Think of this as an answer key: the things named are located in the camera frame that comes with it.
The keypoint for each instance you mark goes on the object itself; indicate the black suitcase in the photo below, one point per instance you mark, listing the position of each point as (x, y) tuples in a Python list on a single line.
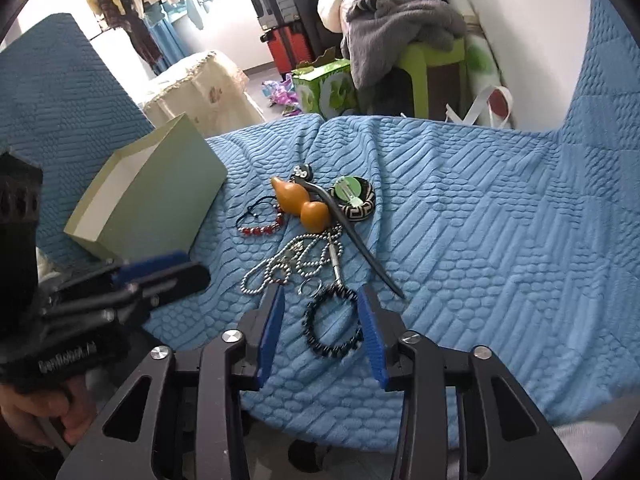
[(310, 20)]

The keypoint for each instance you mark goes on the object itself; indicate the person's left hand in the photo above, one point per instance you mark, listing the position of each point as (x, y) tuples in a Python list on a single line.
[(30, 415)]

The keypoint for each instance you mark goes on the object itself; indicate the colourful purple cloth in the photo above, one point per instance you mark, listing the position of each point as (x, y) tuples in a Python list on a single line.
[(280, 92)]

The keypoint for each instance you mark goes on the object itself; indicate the grey fleece garment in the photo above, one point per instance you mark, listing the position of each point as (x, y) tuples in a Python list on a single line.
[(390, 30)]

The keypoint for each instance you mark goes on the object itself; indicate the silver key rings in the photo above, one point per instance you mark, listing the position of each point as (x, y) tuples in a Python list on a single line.
[(310, 289)]

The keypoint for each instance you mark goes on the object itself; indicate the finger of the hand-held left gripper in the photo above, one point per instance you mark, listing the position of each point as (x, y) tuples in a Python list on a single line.
[(180, 280), (150, 265)]

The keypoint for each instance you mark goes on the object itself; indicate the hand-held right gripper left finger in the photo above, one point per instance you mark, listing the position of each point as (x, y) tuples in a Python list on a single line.
[(270, 330)]

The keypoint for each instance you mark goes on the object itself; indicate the pale green cardboard box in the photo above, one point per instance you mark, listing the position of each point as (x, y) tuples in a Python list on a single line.
[(165, 200)]

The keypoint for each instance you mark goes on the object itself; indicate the blue textured blanket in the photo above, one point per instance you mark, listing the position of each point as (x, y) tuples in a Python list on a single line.
[(475, 240)]

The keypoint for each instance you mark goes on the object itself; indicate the green round pendant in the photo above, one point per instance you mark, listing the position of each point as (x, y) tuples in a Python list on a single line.
[(350, 190)]

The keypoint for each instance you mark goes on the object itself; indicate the cream quilt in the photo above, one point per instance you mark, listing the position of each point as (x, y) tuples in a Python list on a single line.
[(332, 5)]

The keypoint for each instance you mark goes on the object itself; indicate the silver metal stick pendant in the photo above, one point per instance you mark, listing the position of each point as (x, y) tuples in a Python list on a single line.
[(334, 260)]

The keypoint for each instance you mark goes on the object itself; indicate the green printed carton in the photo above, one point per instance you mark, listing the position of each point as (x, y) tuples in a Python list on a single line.
[(330, 90)]

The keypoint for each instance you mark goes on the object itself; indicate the black patterned bangle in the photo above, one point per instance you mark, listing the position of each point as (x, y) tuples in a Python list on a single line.
[(367, 207)]

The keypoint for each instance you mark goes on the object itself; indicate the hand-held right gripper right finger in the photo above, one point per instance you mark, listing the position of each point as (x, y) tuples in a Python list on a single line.
[(372, 335)]

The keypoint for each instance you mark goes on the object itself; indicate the cream lace-covered furniture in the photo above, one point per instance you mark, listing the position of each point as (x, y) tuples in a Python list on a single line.
[(200, 90)]

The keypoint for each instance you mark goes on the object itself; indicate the green plastic stool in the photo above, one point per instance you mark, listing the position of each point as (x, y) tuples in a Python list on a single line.
[(425, 55)]

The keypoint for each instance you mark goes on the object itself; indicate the red suitcase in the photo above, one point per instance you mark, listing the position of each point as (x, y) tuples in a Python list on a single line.
[(285, 50)]

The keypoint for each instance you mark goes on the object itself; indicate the orange gourd pendant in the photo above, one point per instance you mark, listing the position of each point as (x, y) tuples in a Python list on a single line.
[(292, 197)]

